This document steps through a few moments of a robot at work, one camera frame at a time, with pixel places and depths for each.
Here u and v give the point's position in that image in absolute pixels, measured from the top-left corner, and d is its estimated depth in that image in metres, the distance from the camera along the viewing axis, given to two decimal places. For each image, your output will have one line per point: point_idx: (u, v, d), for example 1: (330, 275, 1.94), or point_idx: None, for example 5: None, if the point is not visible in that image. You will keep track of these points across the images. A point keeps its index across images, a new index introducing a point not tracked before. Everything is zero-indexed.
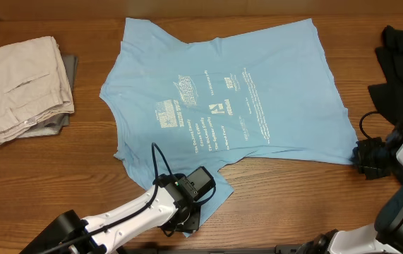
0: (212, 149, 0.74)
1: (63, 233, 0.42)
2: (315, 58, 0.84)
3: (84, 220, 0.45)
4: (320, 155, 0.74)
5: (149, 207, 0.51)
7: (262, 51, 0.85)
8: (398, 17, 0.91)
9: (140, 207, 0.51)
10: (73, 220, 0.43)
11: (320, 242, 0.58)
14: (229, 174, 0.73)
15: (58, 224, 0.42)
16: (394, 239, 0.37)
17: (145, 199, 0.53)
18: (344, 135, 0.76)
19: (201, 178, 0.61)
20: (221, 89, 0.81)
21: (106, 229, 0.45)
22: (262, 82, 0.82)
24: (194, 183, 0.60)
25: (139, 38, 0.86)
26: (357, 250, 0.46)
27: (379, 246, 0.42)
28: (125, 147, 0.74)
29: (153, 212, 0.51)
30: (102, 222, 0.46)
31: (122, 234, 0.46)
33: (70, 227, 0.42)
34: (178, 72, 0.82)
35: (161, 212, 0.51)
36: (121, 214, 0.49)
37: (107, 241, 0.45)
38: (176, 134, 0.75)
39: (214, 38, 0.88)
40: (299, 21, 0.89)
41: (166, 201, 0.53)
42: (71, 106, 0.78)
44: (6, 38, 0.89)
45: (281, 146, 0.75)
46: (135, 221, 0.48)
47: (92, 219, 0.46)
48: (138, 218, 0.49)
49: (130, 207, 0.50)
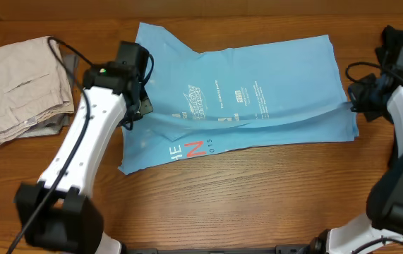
0: (216, 168, 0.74)
1: (30, 202, 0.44)
2: (328, 77, 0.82)
3: (41, 180, 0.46)
4: (313, 139, 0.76)
5: (91, 118, 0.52)
7: (275, 65, 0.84)
8: (398, 17, 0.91)
9: (82, 122, 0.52)
10: (32, 187, 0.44)
11: (316, 246, 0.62)
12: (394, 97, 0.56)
14: (243, 189, 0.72)
15: (23, 203, 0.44)
16: (389, 223, 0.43)
17: (82, 113, 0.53)
18: (341, 118, 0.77)
19: (130, 52, 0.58)
20: (230, 103, 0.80)
21: (65, 172, 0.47)
22: (272, 97, 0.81)
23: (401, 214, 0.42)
24: (125, 61, 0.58)
25: (150, 45, 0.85)
26: (357, 243, 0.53)
27: (377, 233, 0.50)
28: (129, 158, 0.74)
29: (98, 119, 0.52)
30: (58, 168, 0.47)
31: (84, 162, 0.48)
33: (35, 194, 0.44)
34: (188, 83, 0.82)
35: (106, 113, 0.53)
36: (70, 144, 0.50)
37: (75, 178, 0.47)
38: (181, 147, 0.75)
39: (224, 49, 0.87)
40: (315, 37, 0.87)
41: (105, 101, 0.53)
42: (71, 106, 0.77)
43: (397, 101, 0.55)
44: (6, 38, 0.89)
45: (292, 167, 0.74)
46: (88, 142, 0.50)
47: (47, 173, 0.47)
48: (89, 136, 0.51)
49: (75, 129, 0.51)
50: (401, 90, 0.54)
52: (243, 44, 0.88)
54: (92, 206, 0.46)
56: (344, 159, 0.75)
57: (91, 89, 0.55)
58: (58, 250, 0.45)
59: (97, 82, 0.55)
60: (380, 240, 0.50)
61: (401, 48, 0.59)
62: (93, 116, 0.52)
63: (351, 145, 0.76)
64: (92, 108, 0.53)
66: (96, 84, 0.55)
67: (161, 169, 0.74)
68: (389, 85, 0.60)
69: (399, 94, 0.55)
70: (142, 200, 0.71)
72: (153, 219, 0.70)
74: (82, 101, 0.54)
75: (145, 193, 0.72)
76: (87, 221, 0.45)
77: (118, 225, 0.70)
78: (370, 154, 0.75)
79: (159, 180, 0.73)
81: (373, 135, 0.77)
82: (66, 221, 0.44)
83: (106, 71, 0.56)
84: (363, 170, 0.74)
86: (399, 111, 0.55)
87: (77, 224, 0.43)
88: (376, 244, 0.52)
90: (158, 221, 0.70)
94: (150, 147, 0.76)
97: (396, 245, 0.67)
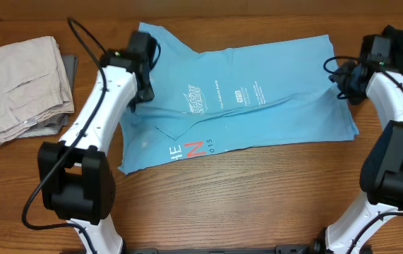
0: (216, 168, 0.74)
1: (51, 161, 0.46)
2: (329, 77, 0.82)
3: (62, 140, 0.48)
4: (314, 139, 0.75)
5: (107, 90, 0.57)
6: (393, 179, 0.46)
7: (275, 64, 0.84)
8: (397, 17, 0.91)
9: (99, 93, 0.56)
10: (51, 147, 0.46)
11: (315, 248, 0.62)
12: (371, 83, 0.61)
14: (243, 188, 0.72)
15: (44, 161, 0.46)
16: (384, 194, 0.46)
17: (99, 87, 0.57)
18: (341, 117, 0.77)
19: (141, 41, 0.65)
20: (230, 102, 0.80)
21: (85, 134, 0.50)
22: (272, 97, 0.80)
23: (391, 183, 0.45)
24: (137, 49, 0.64)
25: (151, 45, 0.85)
26: (356, 226, 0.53)
27: (373, 211, 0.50)
28: (130, 157, 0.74)
29: (113, 92, 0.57)
30: (78, 130, 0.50)
31: (101, 127, 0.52)
33: (54, 155, 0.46)
34: (188, 83, 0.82)
35: (121, 87, 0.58)
36: (87, 113, 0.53)
37: (92, 140, 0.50)
38: (181, 147, 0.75)
39: (224, 48, 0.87)
40: (315, 37, 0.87)
41: (121, 77, 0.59)
42: (70, 106, 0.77)
43: (375, 87, 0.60)
44: (6, 38, 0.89)
45: (292, 167, 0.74)
46: (103, 112, 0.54)
47: (67, 135, 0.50)
48: (104, 106, 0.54)
49: (92, 99, 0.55)
50: (376, 75, 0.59)
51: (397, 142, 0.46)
52: (243, 43, 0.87)
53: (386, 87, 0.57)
54: (109, 168, 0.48)
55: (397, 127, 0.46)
56: (344, 159, 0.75)
57: (106, 67, 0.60)
58: (73, 209, 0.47)
59: (112, 63, 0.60)
60: (377, 218, 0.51)
61: (374, 38, 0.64)
62: (109, 89, 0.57)
63: (350, 145, 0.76)
64: (107, 82, 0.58)
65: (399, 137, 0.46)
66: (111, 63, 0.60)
67: (161, 169, 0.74)
68: (365, 75, 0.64)
69: (375, 78, 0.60)
70: (142, 200, 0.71)
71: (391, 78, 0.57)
72: (153, 219, 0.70)
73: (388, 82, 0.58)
74: (97, 77, 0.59)
75: (145, 193, 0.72)
76: (104, 180, 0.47)
77: (118, 225, 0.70)
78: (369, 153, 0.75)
79: (159, 180, 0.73)
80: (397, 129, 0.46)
81: (373, 135, 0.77)
82: (85, 176, 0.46)
83: (121, 54, 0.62)
84: None
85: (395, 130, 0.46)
86: (378, 97, 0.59)
87: (94, 180, 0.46)
88: (375, 224, 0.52)
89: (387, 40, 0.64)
90: (158, 221, 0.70)
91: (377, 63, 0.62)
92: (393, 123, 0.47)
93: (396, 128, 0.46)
94: (151, 146, 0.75)
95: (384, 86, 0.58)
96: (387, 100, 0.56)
97: (396, 245, 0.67)
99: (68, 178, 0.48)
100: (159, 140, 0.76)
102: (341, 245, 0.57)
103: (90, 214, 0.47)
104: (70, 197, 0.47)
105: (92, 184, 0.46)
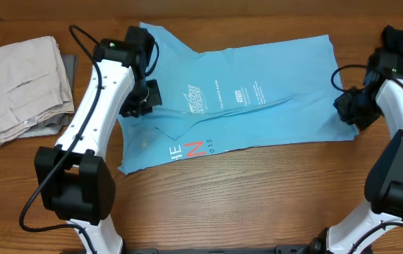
0: (216, 168, 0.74)
1: (48, 168, 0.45)
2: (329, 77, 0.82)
3: (58, 144, 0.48)
4: (314, 139, 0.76)
5: (103, 88, 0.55)
6: (398, 190, 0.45)
7: (275, 64, 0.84)
8: (397, 17, 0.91)
9: (95, 92, 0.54)
10: (47, 153, 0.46)
11: (315, 247, 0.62)
12: (383, 89, 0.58)
14: (244, 188, 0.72)
15: (40, 167, 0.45)
16: (388, 204, 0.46)
17: (94, 83, 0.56)
18: None
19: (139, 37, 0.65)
20: (230, 102, 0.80)
21: (81, 137, 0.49)
22: (272, 97, 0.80)
23: (396, 194, 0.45)
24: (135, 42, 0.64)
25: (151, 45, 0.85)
26: (358, 233, 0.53)
27: (377, 219, 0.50)
28: (130, 158, 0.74)
29: (109, 89, 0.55)
30: (74, 134, 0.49)
31: (98, 129, 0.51)
33: (51, 161, 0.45)
34: (188, 83, 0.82)
35: (116, 83, 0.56)
36: (83, 113, 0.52)
37: (89, 144, 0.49)
38: (181, 147, 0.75)
39: (224, 48, 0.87)
40: (316, 37, 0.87)
41: (116, 73, 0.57)
42: (71, 106, 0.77)
43: (385, 93, 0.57)
44: (5, 38, 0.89)
45: (292, 168, 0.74)
46: (99, 111, 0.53)
47: (63, 138, 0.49)
48: (101, 105, 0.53)
49: (87, 99, 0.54)
50: (389, 82, 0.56)
51: None
52: (243, 43, 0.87)
53: (397, 97, 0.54)
54: (106, 171, 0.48)
55: None
56: (344, 159, 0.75)
57: (101, 61, 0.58)
58: (73, 212, 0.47)
59: (108, 54, 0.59)
60: (380, 226, 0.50)
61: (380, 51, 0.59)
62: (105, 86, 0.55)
63: (350, 145, 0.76)
64: (102, 78, 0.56)
65: None
66: (107, 55, 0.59)
67: (161, 169, 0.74)
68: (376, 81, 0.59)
69: (387, 86, 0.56)
70: (142, 200, 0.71)
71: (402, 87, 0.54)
72: (153, 219, 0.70)
73: (400, 91, 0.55)
74: (92, 73, 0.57)
75: (145, 193, 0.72)
76: (102, 184, 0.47)
77: (118, 225, 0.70)
78: (369, 154, 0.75)
79: (160, 180, 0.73)
80: None
81: (372, 135, 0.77)
82: (82, 182, 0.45)
83: (116, 45, 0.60)
84: (363, 171, 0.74)
85: None
86: (388, 104, 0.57)
87: (93, 185, 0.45)
88: (376, 232, 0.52)
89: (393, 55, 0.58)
90: (157, 221, 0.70)
91: (390, 70, 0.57)
92: None
93: None
94: (151, 147, 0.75)
95: (395, 94, 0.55)
96: (397, 109, 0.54)
97: (396, 245, 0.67)
99: (68, 180, 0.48)
100: (159, 140, 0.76)
102: (341, 248, 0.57)
103: (90, 214, 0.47)
104: (70, 200, 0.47)
105: (89, 189, 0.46)
